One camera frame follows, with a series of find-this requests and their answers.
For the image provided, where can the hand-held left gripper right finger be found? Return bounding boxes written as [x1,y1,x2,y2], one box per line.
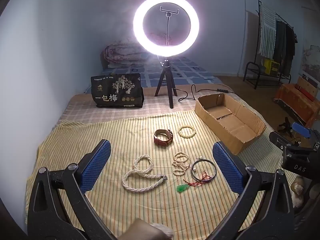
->
[212,141,295,240]

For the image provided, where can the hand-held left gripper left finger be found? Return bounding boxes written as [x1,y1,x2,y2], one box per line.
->
[27,139,118,240]

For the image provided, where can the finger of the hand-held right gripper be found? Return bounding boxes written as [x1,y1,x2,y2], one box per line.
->
[291,122,320,151]
[269,131,297,152]

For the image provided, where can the cardboard box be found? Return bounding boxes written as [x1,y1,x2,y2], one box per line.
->
[195,93,267,155]

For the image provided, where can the small cream bead string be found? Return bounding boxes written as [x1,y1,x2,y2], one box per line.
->
[172,151,191,176]

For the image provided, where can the green jade pendant red cord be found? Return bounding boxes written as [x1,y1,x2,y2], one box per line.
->
[176,171,212,194]

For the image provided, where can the cream bead bracelet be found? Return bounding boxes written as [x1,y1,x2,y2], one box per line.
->
[178,126,195,138]

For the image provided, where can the white pearl necklace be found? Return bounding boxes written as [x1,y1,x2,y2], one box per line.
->
[122,154,167,193]

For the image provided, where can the red leather watch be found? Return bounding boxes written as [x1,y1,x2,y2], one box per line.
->
[153,129,174,146]

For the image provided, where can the small black floor tripod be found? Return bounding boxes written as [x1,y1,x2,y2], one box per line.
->
[277,117,298,138]

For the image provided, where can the orange cloth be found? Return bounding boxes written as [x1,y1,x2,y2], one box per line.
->
[274,84,319,128]

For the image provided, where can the yellow striped cloth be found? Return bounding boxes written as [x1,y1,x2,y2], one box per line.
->
[24,109,297,240]

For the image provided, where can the flat cardboard piece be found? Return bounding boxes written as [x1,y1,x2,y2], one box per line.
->
[296,76,319,102]

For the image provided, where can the pink checked blanket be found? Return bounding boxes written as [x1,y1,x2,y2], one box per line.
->
[56,86,235,125]

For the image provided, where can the black printed snack bag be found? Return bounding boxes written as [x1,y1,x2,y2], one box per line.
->
[90,73,145,108]

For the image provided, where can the black metal shoe rack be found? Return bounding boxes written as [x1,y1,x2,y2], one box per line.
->
[243,61,292,90]

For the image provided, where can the black hanging garment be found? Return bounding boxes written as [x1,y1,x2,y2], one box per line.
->
[285,25,298,77]

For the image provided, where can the tan fabric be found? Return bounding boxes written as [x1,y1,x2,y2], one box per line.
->
[117,217,175,240]

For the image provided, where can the dark green hanging garment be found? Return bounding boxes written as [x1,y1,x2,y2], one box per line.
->
[272,20,288,60]

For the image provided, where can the grey leaning board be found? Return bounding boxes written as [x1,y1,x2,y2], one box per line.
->
[244,10,260,77]

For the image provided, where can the striped hanging cloth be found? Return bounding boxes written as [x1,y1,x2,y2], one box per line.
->
[259,4,277,58]

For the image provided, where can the folded floral quilt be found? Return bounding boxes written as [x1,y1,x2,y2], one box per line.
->
[100,36,163,69]

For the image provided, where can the black tabletop tripod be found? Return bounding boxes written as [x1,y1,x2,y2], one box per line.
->
[154,55,178,109]

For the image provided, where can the black clothes rack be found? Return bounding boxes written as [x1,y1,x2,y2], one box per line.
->
[255,0,298,80]

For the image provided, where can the phone holder clamp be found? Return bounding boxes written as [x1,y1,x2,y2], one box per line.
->
[159,5,180,47]

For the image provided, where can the wall poster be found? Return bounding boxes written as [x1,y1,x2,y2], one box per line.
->
[301,45,320,83]

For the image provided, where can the black power cable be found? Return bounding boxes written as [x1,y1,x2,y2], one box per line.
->
[178,84,237,103]

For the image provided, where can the white ring light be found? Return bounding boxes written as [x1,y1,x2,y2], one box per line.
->
[133,0,200,55]

